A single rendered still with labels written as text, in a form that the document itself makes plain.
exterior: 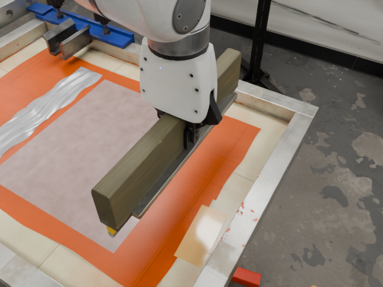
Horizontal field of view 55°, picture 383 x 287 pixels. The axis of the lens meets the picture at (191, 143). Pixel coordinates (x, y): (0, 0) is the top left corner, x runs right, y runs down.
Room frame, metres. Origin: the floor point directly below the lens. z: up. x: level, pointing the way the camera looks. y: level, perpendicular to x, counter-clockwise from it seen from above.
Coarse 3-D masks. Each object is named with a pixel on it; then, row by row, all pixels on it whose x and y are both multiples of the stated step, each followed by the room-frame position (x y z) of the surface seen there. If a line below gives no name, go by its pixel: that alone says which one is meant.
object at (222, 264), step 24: (24, 24) 0.90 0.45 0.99; (48, 24) 0.92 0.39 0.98; (0, 48) 0.79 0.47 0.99; (96, 48) 0.83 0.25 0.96; (120, 48) 0.79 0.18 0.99; (240, 96) 0.62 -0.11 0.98; (264, 96) 0.61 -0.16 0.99; (288, 120) 0.56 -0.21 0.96; (312, 120) 0.53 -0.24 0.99; (288, 144) 0.47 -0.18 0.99; (264, 168) 0.41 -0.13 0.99; (288, 168) 0.43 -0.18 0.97; (264, 192) 0.36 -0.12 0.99; (240, 216) 0.31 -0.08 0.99; (240, 240) 0.27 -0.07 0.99; (0, 264) 0.23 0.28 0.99; (24, 264) 0.23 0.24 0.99; (216, 264) 0.23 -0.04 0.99
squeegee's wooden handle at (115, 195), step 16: (224, 64) 0.50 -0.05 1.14; (240, 64) 0.54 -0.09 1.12; (224, 80) 0.49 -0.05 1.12; (224, 96) 0.49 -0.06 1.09; (160, 128) 0.35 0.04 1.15; (176, 128) 0.36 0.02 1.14; (144, 144) 0.32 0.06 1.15; (160, 144) 0.33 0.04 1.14; (176, 144) 0.36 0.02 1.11; (128, 160) 0.30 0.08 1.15; (144, 160) 0.30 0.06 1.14; (160, 160) 0.32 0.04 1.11; (112, 176) 0.27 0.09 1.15; (128, 176) 0.27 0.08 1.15; (144, 176) 0.29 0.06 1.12; (160, 176) 0.32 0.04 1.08; (96, 192) 0.25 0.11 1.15; (112, 192) 0.25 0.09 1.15; (128, 192) 0.26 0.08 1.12; (144, 192) 0.29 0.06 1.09; (96, 208) 0.25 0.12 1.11; (112, 208) 0.24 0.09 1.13; (128, 208) 0.26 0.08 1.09; (112, 224) 0.24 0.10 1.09
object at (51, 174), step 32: (0, 96) 0.65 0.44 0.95; (64, 128) 0.54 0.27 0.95; (0, 160) 0.46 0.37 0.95; (32, 160) 0.46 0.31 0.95; (64, 160) 0.46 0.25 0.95; (96, 160) 0.46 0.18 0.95; (0, 192) 0.38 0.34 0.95; (32, 192) 0.38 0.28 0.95; (64, 192) 0.38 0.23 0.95; (192, 192) 0.38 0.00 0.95; (32, 224) 0.32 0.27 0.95; (64, 224) 0.32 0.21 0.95; (96, 224) 0.32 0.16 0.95; (128, 224) 0.32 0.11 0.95; (160, 224) 0.32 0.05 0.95; (96, 256) 0.26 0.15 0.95; (128, 256) 0.26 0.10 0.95; (160, 256) 0.26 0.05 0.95
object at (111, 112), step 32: (32, 64) 0.77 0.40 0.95; (64, 64) 0.77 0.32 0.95; (32, 96) 0.65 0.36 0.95; (96, 96) 0.65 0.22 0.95; (128, 96) 0.65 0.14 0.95; (96, 128) 0.54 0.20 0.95; (128, 128) 0.54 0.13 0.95; (224, 128) 0.54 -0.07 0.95; (256, 128) 0.54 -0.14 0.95; (192, 160) 0.46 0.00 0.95; (224, 160) 0.46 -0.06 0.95
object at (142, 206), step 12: (228, 96) 0.50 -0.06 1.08; (228, 108) 0.48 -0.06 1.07; (204, 132) 0.41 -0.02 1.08; (192, 144) 0.38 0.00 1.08; (180, 156) 0.36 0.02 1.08; (168, 168) 0.34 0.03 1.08; (180, 168) 0.34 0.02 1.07; (168, 180) 0.31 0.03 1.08; (156, 192) 0.29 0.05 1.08; (144, 204) 0.27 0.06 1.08
